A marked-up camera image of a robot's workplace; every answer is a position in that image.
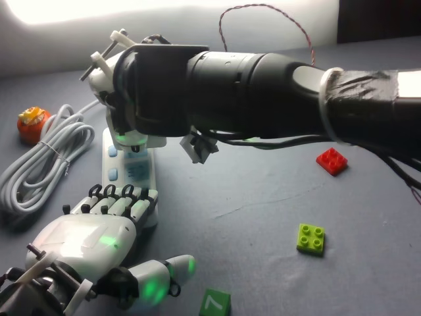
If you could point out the red toy brick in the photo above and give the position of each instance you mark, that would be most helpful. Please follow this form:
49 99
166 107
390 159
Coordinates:
332 163

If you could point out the green cube number seven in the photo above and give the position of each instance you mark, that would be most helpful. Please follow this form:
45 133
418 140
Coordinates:
215 304

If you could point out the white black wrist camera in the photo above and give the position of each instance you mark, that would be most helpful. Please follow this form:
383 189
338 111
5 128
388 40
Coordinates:
199 148

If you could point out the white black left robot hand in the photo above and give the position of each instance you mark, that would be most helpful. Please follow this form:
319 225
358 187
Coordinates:
85 240

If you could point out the grey table cloth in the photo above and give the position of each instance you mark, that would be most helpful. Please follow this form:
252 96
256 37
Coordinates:
246 214

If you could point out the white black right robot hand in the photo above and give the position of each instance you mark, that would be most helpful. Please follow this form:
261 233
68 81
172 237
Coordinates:
100 82

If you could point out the lime green toy brick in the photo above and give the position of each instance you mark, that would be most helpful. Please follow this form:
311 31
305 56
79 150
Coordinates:
310 245

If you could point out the white power strip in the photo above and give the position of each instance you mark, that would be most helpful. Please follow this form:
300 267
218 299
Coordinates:
112 164

